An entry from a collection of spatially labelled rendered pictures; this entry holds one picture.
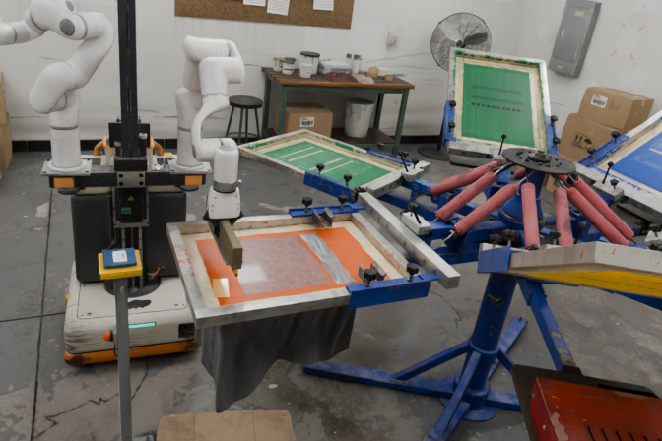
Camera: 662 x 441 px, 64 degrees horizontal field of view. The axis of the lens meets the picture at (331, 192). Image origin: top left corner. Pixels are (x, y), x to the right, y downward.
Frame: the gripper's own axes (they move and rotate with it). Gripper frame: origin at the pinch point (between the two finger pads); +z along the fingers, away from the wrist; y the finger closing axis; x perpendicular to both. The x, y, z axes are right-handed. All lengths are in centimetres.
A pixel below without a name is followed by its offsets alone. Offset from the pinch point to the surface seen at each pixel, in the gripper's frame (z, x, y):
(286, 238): 14.7, -15.0, -28.8
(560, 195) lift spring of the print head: -14, 20, -125
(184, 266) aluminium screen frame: 11.1, 2.0, 12.4
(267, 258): 14.6, -2.6, -17.3
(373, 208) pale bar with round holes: 6, -19, -68
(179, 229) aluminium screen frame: 12.5, -25.1, 9.5
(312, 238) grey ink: 13.9, -11.8, -38.5
